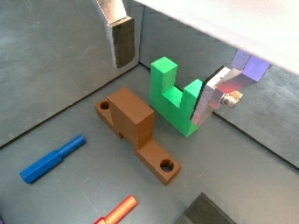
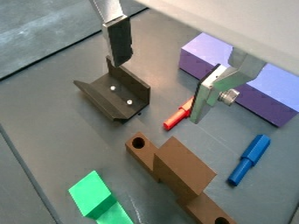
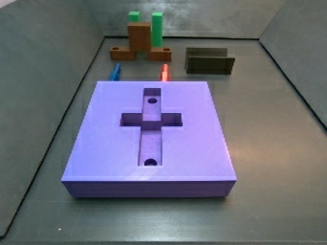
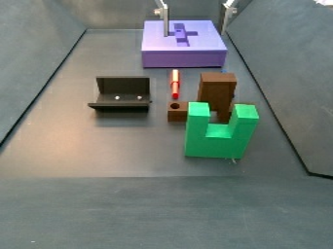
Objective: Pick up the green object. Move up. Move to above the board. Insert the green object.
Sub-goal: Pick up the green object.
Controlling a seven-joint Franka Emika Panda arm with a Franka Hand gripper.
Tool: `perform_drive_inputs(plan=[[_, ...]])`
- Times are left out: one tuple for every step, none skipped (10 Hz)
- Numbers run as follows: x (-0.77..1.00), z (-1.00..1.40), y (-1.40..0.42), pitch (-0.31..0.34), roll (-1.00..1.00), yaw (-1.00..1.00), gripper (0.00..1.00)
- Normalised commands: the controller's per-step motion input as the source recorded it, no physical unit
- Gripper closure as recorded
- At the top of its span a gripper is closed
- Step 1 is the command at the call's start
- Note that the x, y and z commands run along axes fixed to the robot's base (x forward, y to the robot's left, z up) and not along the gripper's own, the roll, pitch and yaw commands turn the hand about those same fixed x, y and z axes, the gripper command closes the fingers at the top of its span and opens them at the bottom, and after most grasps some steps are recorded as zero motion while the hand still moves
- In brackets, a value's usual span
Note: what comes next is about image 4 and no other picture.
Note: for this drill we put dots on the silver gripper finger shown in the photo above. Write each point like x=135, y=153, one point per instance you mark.
x=229, y=10
x=162, y=12

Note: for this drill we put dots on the green U-shaped block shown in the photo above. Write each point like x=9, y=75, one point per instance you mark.
x=219, y=140

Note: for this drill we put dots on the purple board with cross slot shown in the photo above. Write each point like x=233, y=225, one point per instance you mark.
x=193, y=45

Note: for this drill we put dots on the red cylindrical peg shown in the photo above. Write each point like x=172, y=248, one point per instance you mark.
x=174, y=83

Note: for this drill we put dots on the brown L-shaped block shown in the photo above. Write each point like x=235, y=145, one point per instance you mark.
x=215, y=90

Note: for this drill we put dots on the black angle bracket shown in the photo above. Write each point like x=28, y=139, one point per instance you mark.
x=122, y=92

